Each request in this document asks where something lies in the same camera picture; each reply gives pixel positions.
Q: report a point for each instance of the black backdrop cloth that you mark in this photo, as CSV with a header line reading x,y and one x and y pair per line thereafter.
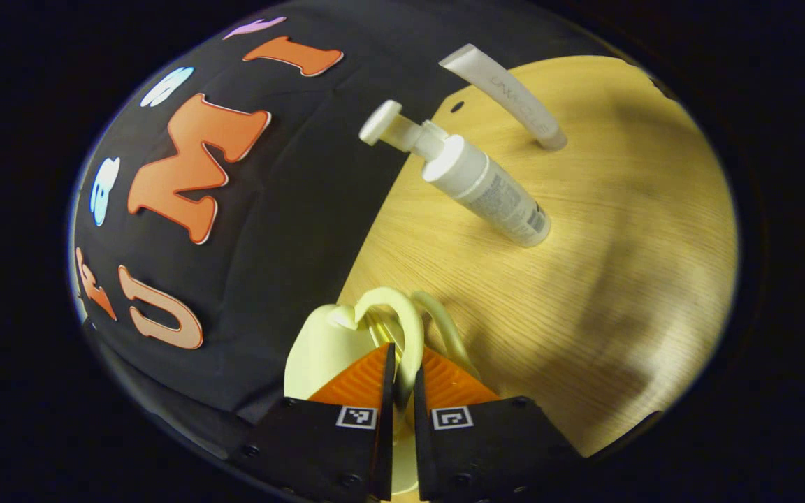
x,y
305,209

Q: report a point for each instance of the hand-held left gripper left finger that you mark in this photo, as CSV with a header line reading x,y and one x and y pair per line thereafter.
x,y
318,447

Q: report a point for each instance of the white pump bottle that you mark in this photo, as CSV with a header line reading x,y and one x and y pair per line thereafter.
x,y
486,192

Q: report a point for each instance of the white cosmetic tube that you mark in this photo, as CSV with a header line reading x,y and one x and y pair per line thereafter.
x,y
514,105

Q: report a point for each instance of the pale yellow suitcase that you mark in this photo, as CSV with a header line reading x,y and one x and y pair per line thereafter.
x,y
322,342

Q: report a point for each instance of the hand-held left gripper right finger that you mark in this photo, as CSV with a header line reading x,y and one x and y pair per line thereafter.
x,y
486,447

